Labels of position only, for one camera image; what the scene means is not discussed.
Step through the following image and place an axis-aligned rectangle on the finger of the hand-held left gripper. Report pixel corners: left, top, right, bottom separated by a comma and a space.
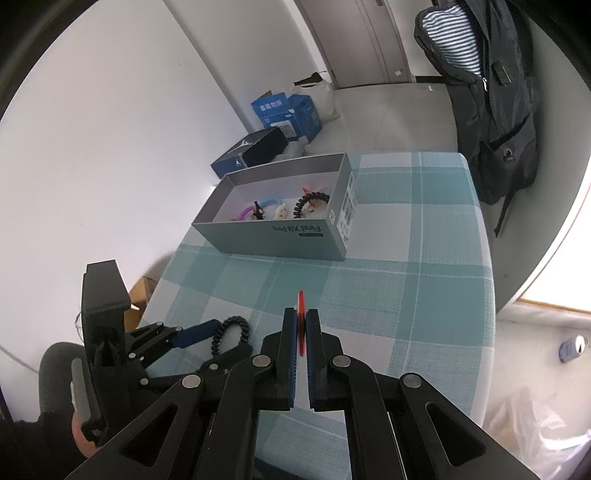
124, 318, 222, 368
141, 344, 254, 394

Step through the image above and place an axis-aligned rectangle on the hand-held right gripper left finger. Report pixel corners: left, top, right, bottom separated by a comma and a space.
65, 308, 298, 480

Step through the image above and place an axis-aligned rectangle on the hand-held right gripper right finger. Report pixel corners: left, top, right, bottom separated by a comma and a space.
305, 309, 541, 480

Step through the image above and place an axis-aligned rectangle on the plain black spiral hair tie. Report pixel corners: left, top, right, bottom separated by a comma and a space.
210, 315, 252, 358

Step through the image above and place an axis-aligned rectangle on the red cartoon hair clip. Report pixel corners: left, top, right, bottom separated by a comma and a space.
295, 291, 308, 357

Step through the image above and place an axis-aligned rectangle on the grey cardboard box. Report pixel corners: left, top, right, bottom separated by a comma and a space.
191, 152, 358, 261

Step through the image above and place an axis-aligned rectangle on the person's left forearm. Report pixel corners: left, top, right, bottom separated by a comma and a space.
0, 408, 100, 480

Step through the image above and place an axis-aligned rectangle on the person's left hand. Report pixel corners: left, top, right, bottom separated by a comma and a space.
71, 411, 105, 459

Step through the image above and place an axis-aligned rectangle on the brown cardboard box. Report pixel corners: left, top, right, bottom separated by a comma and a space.
128, 276, 160, 311

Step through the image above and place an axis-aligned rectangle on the teal checked tablecloth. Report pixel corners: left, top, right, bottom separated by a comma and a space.
139, 152, 497, 480

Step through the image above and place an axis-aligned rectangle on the dark blue flat box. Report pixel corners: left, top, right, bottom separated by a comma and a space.
211, 127, 289, 180

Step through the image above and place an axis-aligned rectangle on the white crumpled wrapping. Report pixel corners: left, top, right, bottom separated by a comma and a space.
277, 138, 309, 160

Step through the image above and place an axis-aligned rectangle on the clear plastic bag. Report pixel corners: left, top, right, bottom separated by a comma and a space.
482, 385, 591, 480

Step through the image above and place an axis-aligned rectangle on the blue cardboard box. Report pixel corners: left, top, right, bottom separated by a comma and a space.
250, 90, 322, 139

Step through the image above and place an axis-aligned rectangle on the white plastic bag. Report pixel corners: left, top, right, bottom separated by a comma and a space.
290, 71, 342, 121

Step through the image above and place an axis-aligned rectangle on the small blue white cup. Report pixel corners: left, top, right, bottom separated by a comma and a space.
558, 335, 589, 363

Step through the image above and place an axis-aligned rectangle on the black jacket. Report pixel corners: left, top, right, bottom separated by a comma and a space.
413, 0, 541, 238

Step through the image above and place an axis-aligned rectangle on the grey door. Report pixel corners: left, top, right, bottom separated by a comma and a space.
295, 0, 416, 90

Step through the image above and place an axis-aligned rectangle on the striped shirt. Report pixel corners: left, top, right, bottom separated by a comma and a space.
416, 4, 483, 77

